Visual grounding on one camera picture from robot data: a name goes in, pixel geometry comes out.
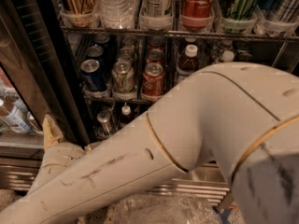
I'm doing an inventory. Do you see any front red coke can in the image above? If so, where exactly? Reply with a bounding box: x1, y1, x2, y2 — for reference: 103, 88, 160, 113
142, 63, 164, 96

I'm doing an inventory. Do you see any clear plastic bag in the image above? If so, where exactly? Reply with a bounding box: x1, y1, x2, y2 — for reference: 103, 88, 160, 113
115, 194, 222, 224

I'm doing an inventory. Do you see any gold can top shelf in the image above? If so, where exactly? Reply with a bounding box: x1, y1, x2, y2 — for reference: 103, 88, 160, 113
60, 0, 97, 28

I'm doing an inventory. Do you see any front blue pepsi can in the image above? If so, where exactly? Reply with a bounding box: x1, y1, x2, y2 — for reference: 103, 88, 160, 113
80, 59, 107, 91

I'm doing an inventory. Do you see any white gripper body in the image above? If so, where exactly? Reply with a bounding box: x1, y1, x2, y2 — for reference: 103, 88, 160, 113
28, 142, 85, 193

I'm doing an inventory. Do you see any silver can bottom shelf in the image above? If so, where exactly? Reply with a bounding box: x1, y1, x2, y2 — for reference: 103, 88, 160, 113
97, 110, 115, 135

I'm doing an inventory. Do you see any clear water bottle top shelf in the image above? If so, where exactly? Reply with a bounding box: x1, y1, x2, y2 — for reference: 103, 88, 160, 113
99, 0, 138, 29

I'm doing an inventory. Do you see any green monster can top shelf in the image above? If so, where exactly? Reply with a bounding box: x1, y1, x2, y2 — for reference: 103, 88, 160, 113
220, 0, 259, 21

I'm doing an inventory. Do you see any front white green can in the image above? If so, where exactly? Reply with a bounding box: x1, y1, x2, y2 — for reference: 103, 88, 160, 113
112, 61, 135, 93

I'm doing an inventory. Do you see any glass fridge door left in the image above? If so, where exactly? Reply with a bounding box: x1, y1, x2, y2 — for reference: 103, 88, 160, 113
0, 0, 93, 147

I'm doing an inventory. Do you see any brown tea bottle white cap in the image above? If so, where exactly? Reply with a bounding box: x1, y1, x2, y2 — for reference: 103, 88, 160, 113
175, 45, 199, 83

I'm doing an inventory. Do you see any stainless steel fridge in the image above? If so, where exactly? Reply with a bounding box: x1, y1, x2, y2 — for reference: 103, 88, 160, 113
0, 0, 299, 211

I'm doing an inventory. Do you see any red coke can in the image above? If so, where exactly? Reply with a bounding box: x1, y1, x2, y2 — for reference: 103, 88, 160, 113
142, 63, 164, 96
146, 49, 164, 65

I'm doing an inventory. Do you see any white green can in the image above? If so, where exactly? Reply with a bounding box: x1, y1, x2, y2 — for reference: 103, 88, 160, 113
118, 49, 136, 63
112, 61, 135, 93

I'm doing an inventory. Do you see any clear water bottle shelf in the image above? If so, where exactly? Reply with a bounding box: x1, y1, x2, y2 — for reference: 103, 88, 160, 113
99, 0, 138, 29
215, 50, 235, 63

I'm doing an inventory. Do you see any water bottle behind glass door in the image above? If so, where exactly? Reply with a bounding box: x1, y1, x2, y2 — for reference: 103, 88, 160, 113
0, 99, 31, 133

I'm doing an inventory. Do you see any large coca-cola can top shelf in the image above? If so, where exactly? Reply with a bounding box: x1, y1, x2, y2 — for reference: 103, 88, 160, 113
181, 0, 212, 30

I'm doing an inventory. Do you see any blue pepsi can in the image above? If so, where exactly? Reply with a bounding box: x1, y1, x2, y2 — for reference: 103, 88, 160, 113
93, 35, 110, 48
86, 46, 104, 63
80, 59, 107, 91

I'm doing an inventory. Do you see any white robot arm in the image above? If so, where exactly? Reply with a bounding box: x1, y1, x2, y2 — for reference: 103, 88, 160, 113
1, 63, 299, 224

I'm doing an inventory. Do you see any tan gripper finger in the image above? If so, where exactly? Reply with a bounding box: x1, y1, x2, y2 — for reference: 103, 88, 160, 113
42, 114, 65, 151
84, 143, 99, 153

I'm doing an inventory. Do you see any small brown bottle bottom shelf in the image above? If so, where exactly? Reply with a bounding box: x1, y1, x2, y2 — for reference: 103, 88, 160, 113
119, 105, 135, 128

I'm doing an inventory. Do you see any clear water bottle middle shelf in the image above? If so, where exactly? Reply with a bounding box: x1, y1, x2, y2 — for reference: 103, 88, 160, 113
215, 50, 235, 63

